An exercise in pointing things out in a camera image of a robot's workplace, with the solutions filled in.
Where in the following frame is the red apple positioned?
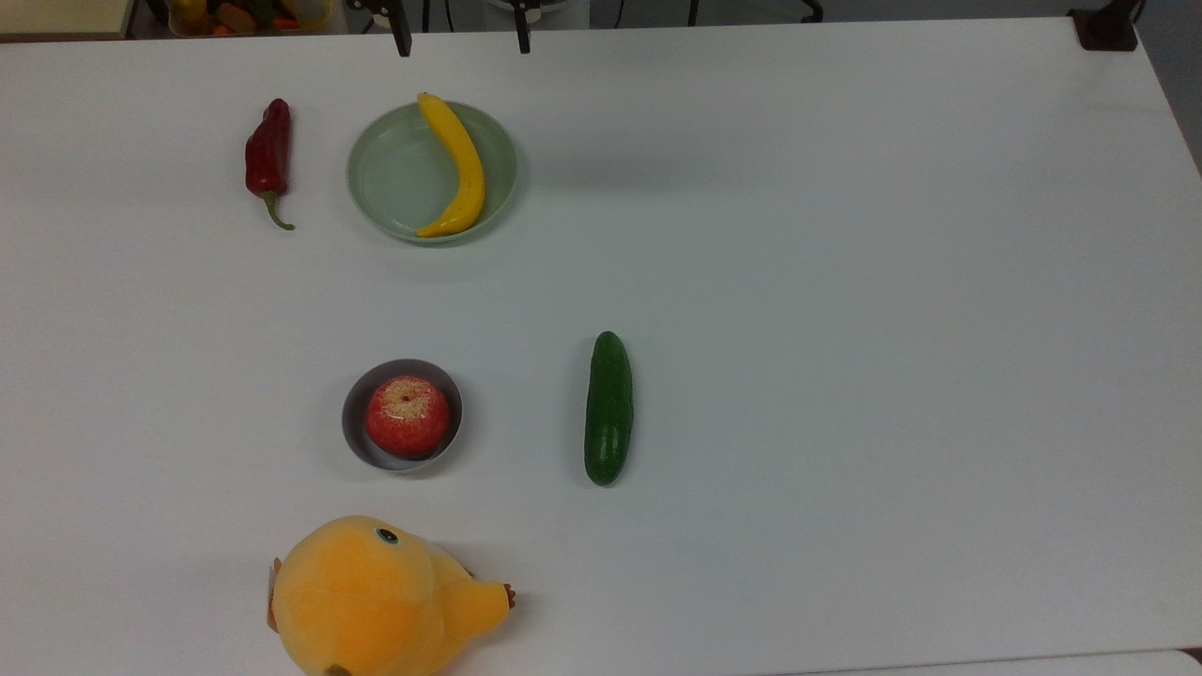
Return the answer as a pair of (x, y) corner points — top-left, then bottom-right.
(364, 376), (452, 460)

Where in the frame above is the dark green cucumber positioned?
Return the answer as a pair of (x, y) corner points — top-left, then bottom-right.
(584, 330), (635, 487)

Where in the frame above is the yellow banana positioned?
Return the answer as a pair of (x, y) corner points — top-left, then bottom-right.
(414, 92), (487, 238)

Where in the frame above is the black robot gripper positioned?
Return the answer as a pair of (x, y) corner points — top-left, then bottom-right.
(347, 0), (541, 58)

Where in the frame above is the small grey bowl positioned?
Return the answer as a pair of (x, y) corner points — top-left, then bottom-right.
(341, 359), (465, 474)

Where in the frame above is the clear box of vegetables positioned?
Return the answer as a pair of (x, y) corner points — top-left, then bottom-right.
(167, 0), (335, 38)

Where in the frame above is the black table clamp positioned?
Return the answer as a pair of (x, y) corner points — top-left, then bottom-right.
(1069, 0), (1143, 53)

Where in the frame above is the pale green plate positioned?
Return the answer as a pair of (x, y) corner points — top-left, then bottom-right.
(346, 100), (519, 246)

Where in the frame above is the red chili pepper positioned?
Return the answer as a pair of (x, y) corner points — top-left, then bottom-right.
(245, 98), (296, 232)

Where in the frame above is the orange plush toy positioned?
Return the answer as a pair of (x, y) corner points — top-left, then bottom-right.
(266, 515), (517, 676)

